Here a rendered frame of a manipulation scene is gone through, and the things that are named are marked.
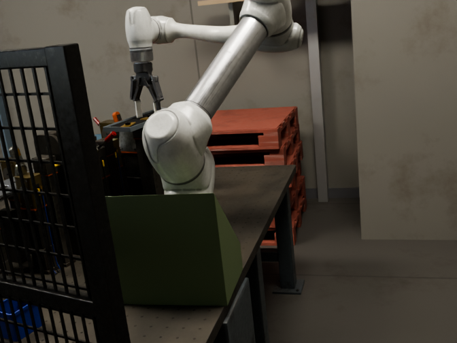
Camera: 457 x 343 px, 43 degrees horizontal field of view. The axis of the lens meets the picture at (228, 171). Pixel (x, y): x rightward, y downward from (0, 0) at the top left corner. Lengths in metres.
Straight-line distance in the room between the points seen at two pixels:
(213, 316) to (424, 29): 2.35
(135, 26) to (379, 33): 1.73
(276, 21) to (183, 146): 0.56
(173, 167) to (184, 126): 0.13
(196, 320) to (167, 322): 0.09
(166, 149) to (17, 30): 3.80
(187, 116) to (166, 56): 3.05
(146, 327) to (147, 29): 1.15
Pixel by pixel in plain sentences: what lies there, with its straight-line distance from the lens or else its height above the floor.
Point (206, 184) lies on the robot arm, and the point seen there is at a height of 1.04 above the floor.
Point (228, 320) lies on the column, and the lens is 1.82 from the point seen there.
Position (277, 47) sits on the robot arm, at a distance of 2.12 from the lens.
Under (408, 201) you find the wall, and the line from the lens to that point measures 3.83.
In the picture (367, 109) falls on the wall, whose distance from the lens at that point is 3.67.
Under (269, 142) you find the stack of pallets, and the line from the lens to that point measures 3.65.
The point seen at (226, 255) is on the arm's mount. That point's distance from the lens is 1.80.
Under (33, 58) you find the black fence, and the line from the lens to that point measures 0.87.
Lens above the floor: 1.58
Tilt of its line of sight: 16 degrees down
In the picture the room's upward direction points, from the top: 6 degrees counter-clockwise
